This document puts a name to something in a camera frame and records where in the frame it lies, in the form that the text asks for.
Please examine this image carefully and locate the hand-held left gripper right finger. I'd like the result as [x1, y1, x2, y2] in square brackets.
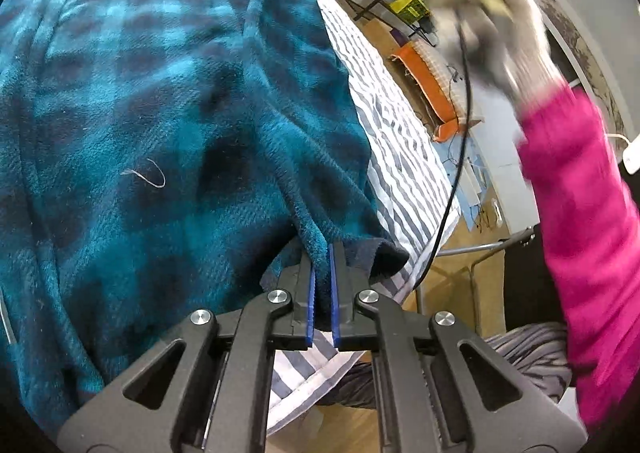
[330, 243, 588, 453]

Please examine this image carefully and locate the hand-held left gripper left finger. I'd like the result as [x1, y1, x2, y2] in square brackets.
[57, 253, 317, 453]

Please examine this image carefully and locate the teal plaid fleece jacket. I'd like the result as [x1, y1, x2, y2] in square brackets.
[0, 0, 411, 414]

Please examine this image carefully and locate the person's right forearm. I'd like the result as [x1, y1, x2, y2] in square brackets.
[515, 83, 640, 434]

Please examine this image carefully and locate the person's right hand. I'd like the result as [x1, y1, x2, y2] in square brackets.
[475, 0, 571, 106]

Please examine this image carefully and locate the yellow box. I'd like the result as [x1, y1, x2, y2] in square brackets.
[389, 0, 432, 24]

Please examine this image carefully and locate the orange covered mattress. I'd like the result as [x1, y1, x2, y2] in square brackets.
[390, 43, 483, 144]

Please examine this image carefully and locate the grey striped quilt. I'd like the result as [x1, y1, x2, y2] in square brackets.
[265, 0, 461, 434]

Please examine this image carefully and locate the blue floor mat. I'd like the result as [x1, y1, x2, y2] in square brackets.
[460, 153, 501, 230]

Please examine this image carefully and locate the grey striped cloth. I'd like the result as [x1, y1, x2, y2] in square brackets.
[320, 323, 573, 409]

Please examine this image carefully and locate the white power adapter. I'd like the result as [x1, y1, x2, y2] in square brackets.
[622, 133, 640, 174]

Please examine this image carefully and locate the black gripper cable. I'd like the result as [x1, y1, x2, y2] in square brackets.
[412, 23, 473, 296]

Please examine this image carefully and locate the metal chair frame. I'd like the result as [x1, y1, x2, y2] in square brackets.
[415, 228, 541, 334]

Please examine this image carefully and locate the cables and power strip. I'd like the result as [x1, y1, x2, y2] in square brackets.
[445, 133, 501, 234]

